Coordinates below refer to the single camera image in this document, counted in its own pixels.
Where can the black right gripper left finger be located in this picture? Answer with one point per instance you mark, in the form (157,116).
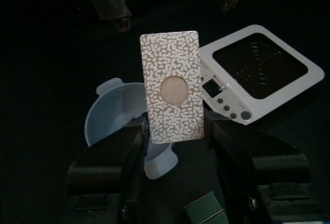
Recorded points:
(107,160)

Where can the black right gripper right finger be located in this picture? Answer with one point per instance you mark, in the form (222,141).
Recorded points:
(258,157)

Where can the white speckled rice block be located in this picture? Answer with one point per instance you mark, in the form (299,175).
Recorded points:
(172,57)

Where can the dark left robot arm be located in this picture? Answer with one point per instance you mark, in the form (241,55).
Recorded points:
(113,1)

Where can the light blue toy pot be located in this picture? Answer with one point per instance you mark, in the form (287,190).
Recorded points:
(113,108)

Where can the green toy block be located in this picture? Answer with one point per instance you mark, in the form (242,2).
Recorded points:
(208,210)

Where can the white kitchen scale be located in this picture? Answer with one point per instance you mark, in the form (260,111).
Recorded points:
(258,73)

